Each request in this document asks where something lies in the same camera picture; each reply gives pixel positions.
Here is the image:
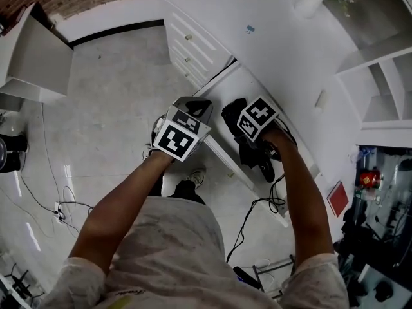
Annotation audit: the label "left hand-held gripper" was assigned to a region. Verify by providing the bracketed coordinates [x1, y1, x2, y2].
[150, 97, 214, 163]

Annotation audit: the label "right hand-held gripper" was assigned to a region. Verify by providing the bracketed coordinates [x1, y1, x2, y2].
[237, 95, 280, 143]

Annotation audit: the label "person's left forearm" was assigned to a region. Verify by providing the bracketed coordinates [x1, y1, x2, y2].
[68, 151, 176, 276]

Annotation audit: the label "person's right forearm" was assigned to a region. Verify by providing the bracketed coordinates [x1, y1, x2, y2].
[262, 127, 335, 279]

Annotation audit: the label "small white side drawer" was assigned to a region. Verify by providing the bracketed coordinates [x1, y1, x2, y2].
[169, 37, 220, 77]
[169, 55, 207, 88]
[169, 11, 232, 64]

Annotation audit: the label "white desk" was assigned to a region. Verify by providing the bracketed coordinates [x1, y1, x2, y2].
[159, 0, 412, 228]

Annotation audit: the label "white shelf unit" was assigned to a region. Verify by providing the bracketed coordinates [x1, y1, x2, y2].
[333, 45, 412, 131]

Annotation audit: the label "small white block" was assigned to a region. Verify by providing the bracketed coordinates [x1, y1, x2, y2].
[314, 89, 326, 111]

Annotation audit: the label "person's grey sneaker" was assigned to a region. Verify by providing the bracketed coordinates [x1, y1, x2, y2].
[186, 168, 207, 186]

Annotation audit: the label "person's black trousers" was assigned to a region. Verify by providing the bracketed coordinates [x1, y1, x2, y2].
[148, 169, 207, 205]

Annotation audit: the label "white window sill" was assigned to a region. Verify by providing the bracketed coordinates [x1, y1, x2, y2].
[317, 133, 361, 244]

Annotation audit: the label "clear blue plastic bottle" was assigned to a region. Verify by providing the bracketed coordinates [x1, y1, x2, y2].
[357, 146, 377, 160]

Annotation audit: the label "red book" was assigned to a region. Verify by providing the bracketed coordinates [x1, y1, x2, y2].
[326, 180, 350, 219]

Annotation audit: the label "white vase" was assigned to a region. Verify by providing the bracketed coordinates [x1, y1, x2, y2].
[293, 0, 328, 19]

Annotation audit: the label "red packet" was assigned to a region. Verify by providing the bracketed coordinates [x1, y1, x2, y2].
[359, 171, 384, 189]

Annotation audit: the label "green label bottle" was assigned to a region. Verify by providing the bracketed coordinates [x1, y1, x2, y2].
[353, 185, 380, 202]

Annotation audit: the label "person's white t-shirt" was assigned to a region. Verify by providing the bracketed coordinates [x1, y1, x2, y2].
[38, 195, 350, 309]

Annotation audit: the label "black metal rack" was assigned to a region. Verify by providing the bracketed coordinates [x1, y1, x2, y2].
[252, 254, 296, 299]

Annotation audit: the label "white side cabinet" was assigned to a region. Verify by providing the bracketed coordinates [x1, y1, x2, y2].
[0, 3, 75, 104]

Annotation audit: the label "black floor box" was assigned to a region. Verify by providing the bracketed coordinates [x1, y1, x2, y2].
[0, 133, 29, 173]

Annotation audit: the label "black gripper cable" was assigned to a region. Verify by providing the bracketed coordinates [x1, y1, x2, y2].
[226, 174, 287, 263]

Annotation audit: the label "black floor cable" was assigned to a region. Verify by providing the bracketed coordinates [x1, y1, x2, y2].
[19, 140, 94, 234]

